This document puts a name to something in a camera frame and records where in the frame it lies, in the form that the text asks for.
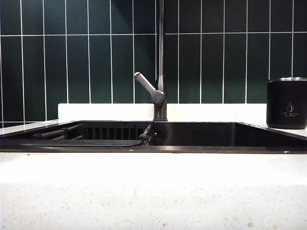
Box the dark faucet lever handle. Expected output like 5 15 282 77
133 71 166 107

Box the black mug with logo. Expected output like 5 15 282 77
266 77 307 130

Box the black kitchen sink basin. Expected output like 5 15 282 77
0 119 307 154

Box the dark metal faucet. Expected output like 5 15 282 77
153 0 168 122

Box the black slatted drain basket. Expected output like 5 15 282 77
0 126 144 148

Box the metal rod drying rack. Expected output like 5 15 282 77
31 123 153 146

